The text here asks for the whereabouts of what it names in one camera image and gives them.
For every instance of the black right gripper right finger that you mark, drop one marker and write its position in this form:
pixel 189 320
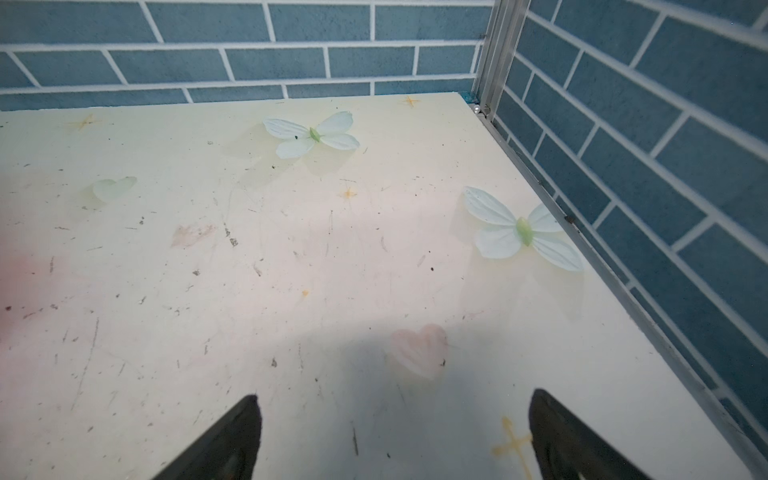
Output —
pixel 567 448

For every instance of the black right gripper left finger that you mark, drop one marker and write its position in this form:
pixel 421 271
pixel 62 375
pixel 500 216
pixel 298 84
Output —
pixel 227 450

